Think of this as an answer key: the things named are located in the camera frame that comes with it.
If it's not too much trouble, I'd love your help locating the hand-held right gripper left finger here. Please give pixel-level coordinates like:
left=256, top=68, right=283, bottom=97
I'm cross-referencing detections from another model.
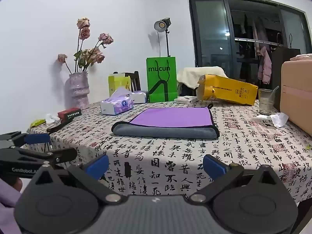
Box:
left=31, top=154, right=127, bottom=205

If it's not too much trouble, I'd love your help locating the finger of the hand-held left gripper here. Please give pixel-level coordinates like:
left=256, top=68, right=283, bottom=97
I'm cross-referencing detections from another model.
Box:
left=0, top=131, right=52, bottom=149
left=0, top=147, right=78, bottom=166

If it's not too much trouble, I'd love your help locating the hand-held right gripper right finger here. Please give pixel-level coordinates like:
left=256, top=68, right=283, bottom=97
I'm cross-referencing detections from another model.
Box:
left=189, top=154, right=281, bottom=204

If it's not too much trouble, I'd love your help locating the purple and grey towel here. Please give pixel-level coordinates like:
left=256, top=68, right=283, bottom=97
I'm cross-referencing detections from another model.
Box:
left=111, top=106, right=220, bottom=139

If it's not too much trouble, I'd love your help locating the person's left forearm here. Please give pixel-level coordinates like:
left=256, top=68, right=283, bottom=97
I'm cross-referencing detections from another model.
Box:
left=0, top=178, right=24, bottom=226

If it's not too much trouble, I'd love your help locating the yellow-green packet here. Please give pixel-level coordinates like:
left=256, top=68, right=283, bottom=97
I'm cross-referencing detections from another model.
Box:
left=29, top=118, right=46, bottom=128

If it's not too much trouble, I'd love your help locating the flat black case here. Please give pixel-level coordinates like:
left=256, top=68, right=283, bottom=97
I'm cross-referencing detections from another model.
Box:
left=46, top=120, right=71, bottom=134

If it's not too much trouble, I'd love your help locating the small crumpled white tissue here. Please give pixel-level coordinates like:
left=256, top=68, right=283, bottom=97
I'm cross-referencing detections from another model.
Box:
left=45, top=113, right=60, bottom=124

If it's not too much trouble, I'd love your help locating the red and black box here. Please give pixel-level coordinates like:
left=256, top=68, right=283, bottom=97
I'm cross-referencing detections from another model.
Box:
left=57, top=107, right=82, bottom=121

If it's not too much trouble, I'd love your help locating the calligraphy print tablecloth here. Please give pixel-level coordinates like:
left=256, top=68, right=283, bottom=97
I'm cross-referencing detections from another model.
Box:
left=26, top=99, right=312, bottom=208

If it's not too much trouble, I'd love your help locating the pink speckled vase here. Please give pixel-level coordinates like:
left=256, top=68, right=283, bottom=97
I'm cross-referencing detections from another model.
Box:
left=64, top=71, right=91, bottom=110

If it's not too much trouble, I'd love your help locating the purple and white tissue pack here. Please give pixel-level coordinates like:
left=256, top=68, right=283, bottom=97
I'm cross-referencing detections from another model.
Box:
left=100, top=87, right=135, bottom=116

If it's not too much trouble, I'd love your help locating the flat white box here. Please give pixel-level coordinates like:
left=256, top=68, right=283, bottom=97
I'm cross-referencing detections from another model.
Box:
left=174, top=96, right=199, bottom=104

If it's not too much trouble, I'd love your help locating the yellow paper bag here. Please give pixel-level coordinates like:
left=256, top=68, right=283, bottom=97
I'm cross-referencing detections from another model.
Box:
left=196, top=74, right=259, bottom=106

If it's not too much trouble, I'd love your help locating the large crumpled white tissue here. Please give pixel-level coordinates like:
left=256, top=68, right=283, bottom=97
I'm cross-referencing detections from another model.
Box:
left=252, top=112, right=289, bottom=128

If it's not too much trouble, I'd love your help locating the glass cup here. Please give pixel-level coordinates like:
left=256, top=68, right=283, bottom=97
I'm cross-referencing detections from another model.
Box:
left=258, top=88, right=276, bottom=116

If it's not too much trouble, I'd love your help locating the yellow-green carton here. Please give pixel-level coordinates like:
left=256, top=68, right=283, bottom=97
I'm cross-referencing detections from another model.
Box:
left=108, top=73, right=132, bottom=98

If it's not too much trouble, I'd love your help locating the cream blanket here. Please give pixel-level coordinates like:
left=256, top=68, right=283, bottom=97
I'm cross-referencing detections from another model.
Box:
left=176, top=66, right=229, bottom=90

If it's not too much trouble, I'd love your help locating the dark wooden chair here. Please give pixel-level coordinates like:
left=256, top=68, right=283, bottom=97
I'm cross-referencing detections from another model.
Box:
left=113, top=71, right=142, bottom=92

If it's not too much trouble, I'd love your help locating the dried rose bouquet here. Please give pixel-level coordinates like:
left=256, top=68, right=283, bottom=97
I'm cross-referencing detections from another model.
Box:
left=58, top=18, right=114, bottom=74

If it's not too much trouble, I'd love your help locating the green paper bag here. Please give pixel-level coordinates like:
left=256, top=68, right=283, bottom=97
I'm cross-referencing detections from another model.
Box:
left=146, top=57, right=178, bottom=103

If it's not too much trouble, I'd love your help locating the cardboard box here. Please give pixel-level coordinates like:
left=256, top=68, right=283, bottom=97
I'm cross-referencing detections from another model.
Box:
left=279, top=59, right=312, bottom=137

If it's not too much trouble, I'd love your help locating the pink jacket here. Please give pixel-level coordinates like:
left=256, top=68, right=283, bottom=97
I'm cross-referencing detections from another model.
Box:
left=257, top=46, right=272, bottom=85

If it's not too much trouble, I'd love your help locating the black paper bag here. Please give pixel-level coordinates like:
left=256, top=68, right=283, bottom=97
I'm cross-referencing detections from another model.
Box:
left=271, top=34, right=302, bottom=113

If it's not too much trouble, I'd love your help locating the dark framed sliding glass door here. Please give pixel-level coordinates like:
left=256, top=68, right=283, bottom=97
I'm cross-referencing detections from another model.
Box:
left=187, top=0, right=312, bottom=89

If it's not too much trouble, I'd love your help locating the pink cloth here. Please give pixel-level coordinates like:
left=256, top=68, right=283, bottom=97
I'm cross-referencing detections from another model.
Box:
left=290, top=53, right=312, bottom=61

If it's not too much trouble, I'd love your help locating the studio light on stand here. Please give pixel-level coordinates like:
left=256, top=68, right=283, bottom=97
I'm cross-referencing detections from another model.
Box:
left=153, top=17, right=172, bottom=58

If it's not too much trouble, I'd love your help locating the metal clothes rail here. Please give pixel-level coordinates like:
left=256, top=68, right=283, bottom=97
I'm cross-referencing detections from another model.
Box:
left=234, top=37, right=286, bottom=46

